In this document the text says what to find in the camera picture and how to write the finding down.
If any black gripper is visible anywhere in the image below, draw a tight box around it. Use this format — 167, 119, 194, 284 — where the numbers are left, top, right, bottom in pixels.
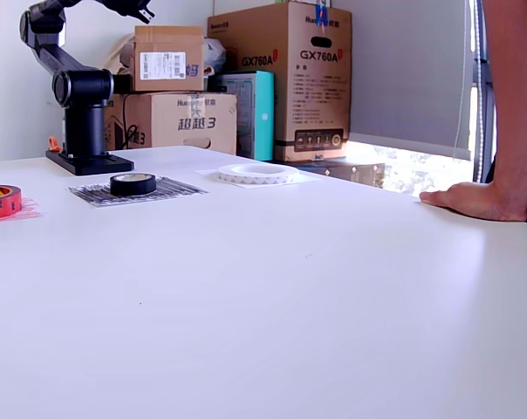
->
127, 0, 156, 24

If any black tape roll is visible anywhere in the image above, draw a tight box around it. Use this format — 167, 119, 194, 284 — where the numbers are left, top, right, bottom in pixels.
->
109, 172, 158, 196

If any white tape roll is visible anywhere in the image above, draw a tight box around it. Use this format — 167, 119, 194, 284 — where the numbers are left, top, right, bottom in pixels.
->
216, 163, 300, 186

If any red tape roll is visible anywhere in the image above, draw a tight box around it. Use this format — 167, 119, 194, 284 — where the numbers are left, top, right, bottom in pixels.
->
0, 183, 24, 221

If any person right hand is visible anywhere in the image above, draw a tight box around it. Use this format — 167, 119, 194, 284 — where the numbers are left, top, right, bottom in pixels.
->
419, 181, 527, 223

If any cardboard box with shipping label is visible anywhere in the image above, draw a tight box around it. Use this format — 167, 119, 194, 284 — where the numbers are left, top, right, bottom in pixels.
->
131, 24, 206, 93

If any white plastic bag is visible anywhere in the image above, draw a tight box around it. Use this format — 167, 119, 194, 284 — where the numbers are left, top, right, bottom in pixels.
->
203, 37, 228, 76

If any Huntkey cardboard box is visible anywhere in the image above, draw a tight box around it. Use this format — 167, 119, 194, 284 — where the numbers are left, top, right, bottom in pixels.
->
104, 91, 238, 156

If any teal box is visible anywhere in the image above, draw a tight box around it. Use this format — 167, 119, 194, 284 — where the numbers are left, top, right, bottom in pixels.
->
213, 70, 276, 162

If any black scribbled paper sheet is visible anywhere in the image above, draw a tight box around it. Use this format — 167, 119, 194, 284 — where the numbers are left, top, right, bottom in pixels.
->
67, 175, 209, 210

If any large GX760A cardboard box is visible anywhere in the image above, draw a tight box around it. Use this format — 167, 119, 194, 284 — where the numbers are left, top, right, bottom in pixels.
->
207, 1, 353, 163

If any red scribbled paper sheet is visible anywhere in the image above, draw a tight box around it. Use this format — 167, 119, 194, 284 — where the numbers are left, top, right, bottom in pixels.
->
0, 196, 44, 226

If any blank white paper sheet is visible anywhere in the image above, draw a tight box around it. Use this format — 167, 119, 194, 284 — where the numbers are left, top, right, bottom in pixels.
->
195, 167, 322, 190

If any grey roller blind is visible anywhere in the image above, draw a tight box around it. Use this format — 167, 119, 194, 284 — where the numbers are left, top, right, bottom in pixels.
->
349, 0, 473, 161

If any black power cable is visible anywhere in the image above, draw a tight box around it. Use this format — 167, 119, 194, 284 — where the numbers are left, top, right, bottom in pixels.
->
121, 93, 140, 149

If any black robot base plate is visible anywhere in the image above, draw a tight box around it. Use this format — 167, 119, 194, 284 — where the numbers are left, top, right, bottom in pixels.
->
44, 150, 135, 178

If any thin white pull cord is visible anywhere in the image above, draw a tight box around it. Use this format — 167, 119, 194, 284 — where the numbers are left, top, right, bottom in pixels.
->
452, 0, 469, 161

